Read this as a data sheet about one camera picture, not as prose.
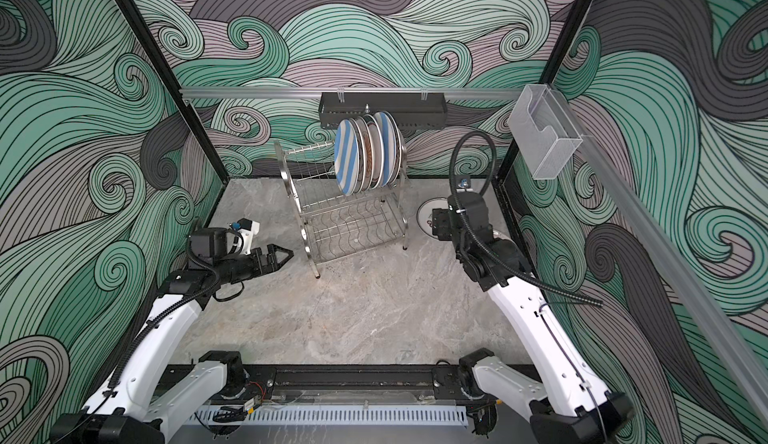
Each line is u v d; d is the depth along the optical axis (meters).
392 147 0.71
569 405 0.36
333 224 1.03
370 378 0.78
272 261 0.67
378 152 0.69
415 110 0.94
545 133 0.80
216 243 0.60
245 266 0.66
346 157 0.78
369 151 0.68
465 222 0.48
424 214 1.09
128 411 0.38
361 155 0.68
